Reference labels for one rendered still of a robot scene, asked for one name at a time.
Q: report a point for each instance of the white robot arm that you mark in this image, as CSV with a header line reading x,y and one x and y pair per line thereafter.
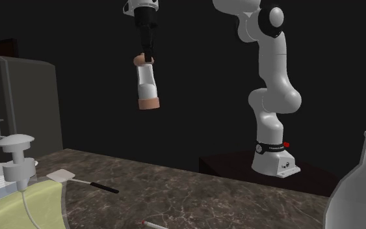
x,y
273,85

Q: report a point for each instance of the white and tan bottle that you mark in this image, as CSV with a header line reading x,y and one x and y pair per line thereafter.
x,y
147,85

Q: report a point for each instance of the yellow soap pump bottle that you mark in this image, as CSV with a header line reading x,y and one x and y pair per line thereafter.
x,y
24,203

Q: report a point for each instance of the dark robot stand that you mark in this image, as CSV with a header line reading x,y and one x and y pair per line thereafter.
x,y
233,166

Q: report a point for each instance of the grey refrigerator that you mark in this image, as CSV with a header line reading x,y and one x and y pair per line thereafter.
x,y
27,104

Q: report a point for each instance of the dark brown box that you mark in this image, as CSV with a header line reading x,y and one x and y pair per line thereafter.
x,y
0,47

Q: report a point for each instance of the clear glass vase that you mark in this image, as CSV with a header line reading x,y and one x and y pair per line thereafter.
x,y
358,190

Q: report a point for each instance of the white pen with red tip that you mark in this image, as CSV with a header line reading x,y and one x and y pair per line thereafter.
x,y
152,225

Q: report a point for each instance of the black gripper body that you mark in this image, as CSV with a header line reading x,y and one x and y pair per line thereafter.
x,y
144,19

